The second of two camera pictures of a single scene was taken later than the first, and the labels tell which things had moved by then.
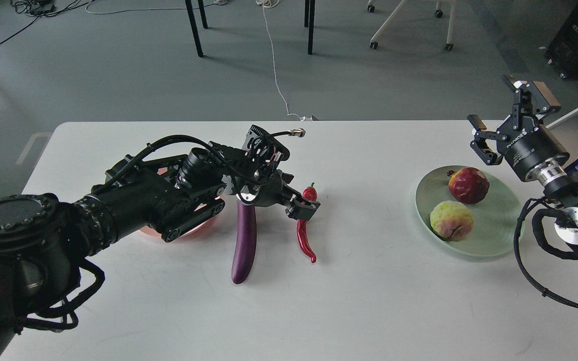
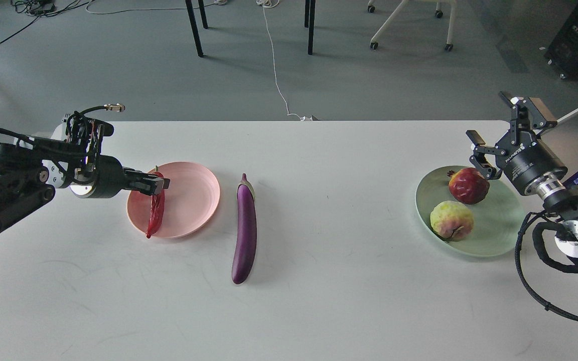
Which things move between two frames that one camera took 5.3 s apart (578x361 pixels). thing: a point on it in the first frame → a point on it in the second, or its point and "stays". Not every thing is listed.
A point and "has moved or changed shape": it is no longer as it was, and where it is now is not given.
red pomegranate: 468,185 stays
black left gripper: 274,192 → 104,178
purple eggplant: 245,244 stays
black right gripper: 530,151 → 526,158
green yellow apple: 451,220 stays
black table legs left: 194,25 stays
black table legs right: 310,9 stays
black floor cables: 37,8 stays
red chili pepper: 310,193 has moved or changed shape
